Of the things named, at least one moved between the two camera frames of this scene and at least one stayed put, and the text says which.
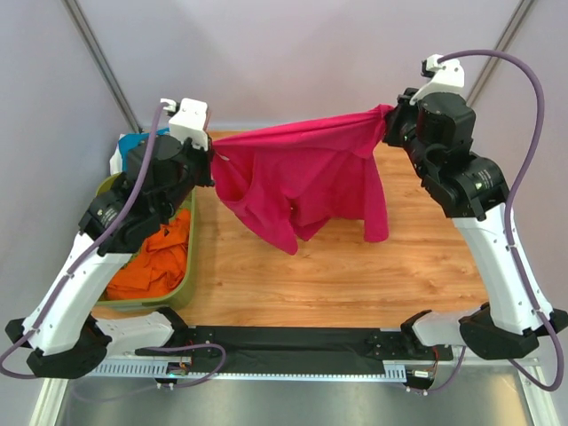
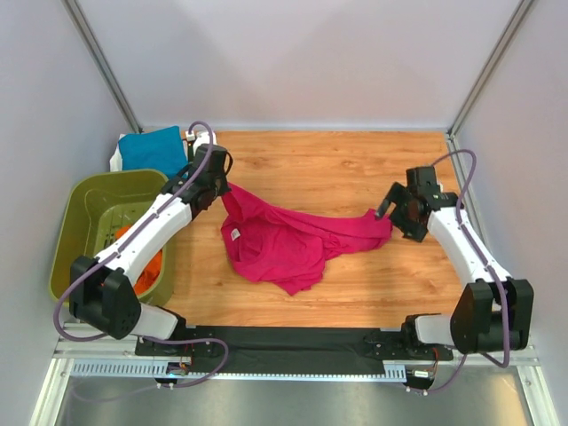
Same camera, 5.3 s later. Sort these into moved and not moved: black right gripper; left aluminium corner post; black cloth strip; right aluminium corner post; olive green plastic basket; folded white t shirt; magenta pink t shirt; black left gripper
Moved: olive green plastic basket; magenta pink t shirt; black left gripper; black right gripper
Not moved: black cloth strip; right aluminium corner post; left aluminium corner post; folded white t shirt
